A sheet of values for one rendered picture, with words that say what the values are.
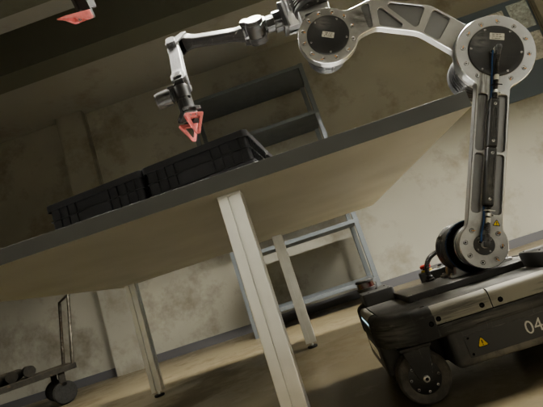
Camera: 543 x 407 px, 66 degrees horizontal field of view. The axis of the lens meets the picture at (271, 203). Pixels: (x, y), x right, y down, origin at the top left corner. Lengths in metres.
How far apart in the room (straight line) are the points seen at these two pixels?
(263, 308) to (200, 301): 3.39
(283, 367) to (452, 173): 3.73
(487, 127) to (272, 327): 0.88
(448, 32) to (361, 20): 0.28
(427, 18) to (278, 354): 1.14
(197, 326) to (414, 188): 2.56
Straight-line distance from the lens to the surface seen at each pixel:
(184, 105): 1.57
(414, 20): 1.58
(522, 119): 4.95
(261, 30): 1.89
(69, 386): 4.02
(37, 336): 5.14
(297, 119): 3.86
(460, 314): 1.20
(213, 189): 1.00
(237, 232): 1.02
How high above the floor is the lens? 0.43
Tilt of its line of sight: 10 degrees up
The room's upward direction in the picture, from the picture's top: 18 degrees counter-clockwise
